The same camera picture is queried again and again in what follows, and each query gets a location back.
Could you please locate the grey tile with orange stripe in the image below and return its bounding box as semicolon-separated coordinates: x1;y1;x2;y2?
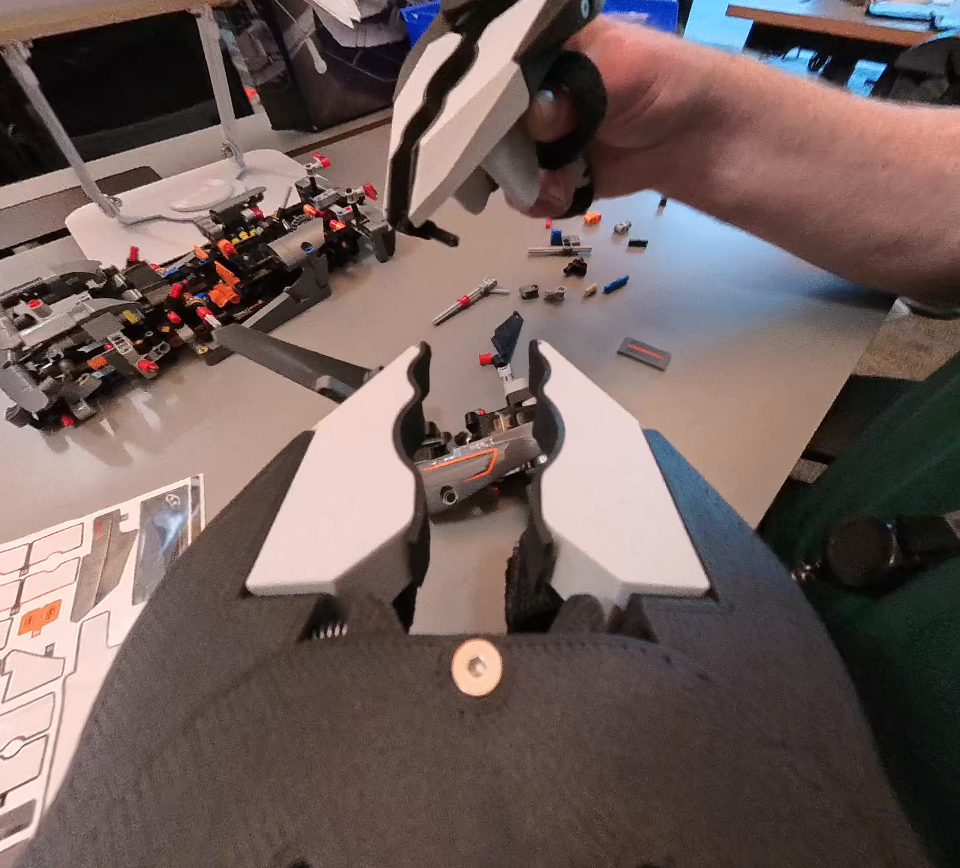
616;337;673;373

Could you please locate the large lego car chassis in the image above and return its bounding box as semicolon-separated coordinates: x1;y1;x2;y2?
0;151;397;431

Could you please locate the small black lego connector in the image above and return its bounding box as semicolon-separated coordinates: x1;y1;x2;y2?
396;218;461;248

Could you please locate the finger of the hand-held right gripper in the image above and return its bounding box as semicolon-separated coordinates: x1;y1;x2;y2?
384;31;466;227
408;0;556;227

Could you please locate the person's right forearm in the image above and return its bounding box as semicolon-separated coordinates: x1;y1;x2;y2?
697;35;960;306

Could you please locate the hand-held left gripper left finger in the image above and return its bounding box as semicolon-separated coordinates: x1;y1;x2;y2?
246;344;432;629

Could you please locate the lego sticker sheet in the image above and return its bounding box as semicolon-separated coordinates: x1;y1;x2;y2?
0;474;205;846

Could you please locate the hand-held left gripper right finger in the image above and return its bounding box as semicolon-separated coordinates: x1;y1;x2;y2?
528;341;710;617

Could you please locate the white book stand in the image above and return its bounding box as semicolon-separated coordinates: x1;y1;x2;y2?
0;0;316;269

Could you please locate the black lego panel piece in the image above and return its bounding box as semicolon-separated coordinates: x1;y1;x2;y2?
491;313;525;368

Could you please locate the person's right hand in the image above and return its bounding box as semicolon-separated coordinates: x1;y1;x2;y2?
521;16;721;220

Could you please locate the blue parts bin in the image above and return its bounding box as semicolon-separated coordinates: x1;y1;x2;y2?
401;0;681;48

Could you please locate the black badge reel lanyard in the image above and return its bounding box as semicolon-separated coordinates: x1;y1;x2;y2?
795;511;960;593

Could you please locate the green sweater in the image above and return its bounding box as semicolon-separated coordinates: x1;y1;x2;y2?
757;350;960;868

